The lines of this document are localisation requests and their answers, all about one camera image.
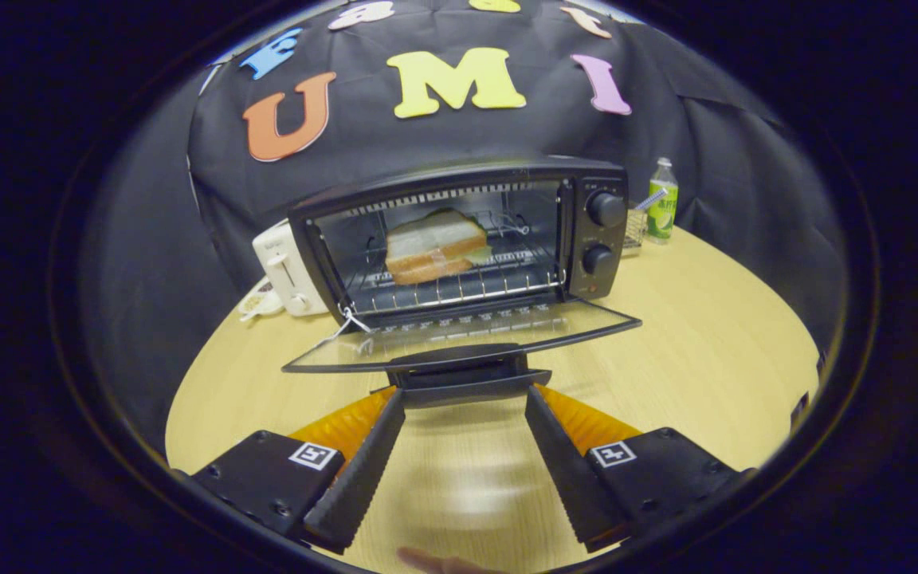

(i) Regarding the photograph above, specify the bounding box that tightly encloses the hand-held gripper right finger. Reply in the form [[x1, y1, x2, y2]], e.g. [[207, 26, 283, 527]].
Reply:
[[524, 385, 755, 555]]

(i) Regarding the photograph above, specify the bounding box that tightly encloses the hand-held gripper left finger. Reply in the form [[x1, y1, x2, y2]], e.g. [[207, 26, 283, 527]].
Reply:
[[188, 388, 406, 555]]

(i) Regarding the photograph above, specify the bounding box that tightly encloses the toast sandwich with lettuce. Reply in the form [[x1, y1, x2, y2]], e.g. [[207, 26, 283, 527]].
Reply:
[[384, 209, 493, 286]]

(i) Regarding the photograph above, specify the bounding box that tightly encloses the black toaster oven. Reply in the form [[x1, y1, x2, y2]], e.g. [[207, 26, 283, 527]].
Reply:
[[282, 155, 643, 409]]

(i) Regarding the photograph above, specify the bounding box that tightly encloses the white pop-up toaster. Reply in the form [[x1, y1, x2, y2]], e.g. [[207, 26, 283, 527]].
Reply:
[[252, 219, 331, 317]]

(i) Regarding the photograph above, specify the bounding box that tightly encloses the small white plate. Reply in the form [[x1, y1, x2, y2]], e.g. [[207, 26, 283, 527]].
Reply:
[[238, 279, 284, 322]]

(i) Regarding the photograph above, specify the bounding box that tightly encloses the green label drink bottle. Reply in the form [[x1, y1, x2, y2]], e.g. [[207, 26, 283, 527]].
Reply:
[[646, 157, 679, 245]]

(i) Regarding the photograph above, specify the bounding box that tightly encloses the black backdrop cloth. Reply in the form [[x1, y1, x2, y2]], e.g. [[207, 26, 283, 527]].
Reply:
[[80, 0, 850, 447]]

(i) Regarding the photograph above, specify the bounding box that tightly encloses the metal wire basket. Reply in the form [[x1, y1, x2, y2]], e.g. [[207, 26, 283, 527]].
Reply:
[[622, 209, 649, 258]]

